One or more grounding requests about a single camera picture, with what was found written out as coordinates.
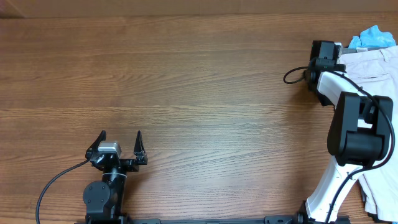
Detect light blue garment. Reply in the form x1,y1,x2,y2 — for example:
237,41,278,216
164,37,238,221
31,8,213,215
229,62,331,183
348,25,397,49

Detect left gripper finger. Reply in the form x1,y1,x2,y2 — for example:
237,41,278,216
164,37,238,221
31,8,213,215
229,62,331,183
85,130,106,158
134,131,146,157

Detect black garment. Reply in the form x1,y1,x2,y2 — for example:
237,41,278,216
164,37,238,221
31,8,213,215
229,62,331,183
317,93,335,106

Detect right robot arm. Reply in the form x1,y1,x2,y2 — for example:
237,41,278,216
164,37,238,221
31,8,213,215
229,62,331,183
302,40,395,223

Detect grey shorts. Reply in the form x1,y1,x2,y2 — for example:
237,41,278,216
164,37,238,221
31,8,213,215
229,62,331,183
342,47,381,54

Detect beige shorts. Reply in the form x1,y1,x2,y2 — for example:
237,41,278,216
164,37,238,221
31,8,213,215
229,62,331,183
340,46,397,222

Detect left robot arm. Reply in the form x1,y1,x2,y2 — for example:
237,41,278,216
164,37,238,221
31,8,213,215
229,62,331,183
83,131,148,223

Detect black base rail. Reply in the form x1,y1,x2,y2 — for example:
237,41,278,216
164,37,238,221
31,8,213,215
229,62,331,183
74,215,352,224

